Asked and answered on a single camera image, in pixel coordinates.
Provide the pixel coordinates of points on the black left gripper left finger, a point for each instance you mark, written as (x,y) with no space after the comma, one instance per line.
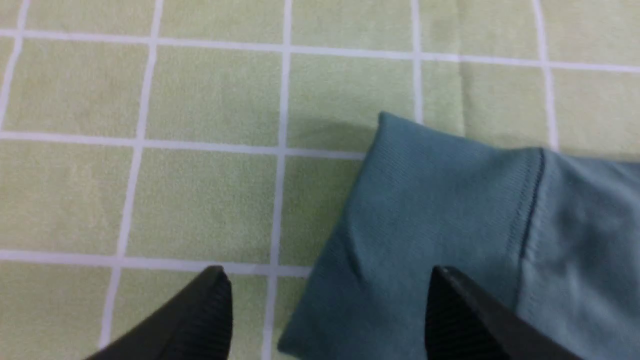
(195,324)

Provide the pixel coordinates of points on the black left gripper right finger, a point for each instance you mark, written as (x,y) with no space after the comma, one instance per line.
(465,322)

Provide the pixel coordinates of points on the green long-sleeve top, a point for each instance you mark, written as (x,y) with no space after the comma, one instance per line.
(553,237)

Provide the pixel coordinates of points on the green checkered tablecloth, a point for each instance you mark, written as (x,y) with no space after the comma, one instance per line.
(143,140)

